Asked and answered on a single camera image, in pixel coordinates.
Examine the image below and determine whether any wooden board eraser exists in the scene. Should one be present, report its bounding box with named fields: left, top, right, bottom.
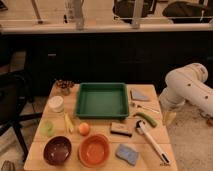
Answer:
left=110, top=122, right=132, bottom=137

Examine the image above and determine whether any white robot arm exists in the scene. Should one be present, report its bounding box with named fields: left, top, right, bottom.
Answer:
left=159, top=63, right=213, bottom=117

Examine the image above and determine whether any orange bowl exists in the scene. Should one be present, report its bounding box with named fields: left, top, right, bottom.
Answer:
left=78, top=134, right=110, bottom=168

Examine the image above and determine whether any dark purple bowl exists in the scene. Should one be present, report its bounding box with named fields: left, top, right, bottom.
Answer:
left=43, top=136, right=72, bottom=166

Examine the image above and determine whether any green plastic tray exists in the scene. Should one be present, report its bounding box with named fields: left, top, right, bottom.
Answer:
left=75, top=83, right=129, bottom=120

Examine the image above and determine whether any grey blue cloth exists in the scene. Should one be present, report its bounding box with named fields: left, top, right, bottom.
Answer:
left=130, top=88, right=149, bottom=101

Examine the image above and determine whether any orange ball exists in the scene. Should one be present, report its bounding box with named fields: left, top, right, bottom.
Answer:
left=78, top=122, right=90, bottom=136

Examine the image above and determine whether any white cylindrical container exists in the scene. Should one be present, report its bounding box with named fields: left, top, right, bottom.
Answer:
left=48, top=96, right=64, bottom=113

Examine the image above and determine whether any green cucumber toy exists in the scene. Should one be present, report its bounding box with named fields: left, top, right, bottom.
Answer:
left=133, top=112, right=157, bottom=128

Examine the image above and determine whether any blue sponge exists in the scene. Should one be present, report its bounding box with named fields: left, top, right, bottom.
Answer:
left=115, top=144, right=139, bottom=166

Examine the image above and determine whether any light green cup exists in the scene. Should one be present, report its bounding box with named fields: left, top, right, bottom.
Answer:
left=39, top=121, right=54, bottom=137

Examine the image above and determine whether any black office chair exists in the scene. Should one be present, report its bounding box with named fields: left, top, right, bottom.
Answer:
left=0, top=73, right=42, bottom=160

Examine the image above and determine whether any white handled brush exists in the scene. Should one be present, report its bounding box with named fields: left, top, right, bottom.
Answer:
left=136, top=120, right=170, bottom=165

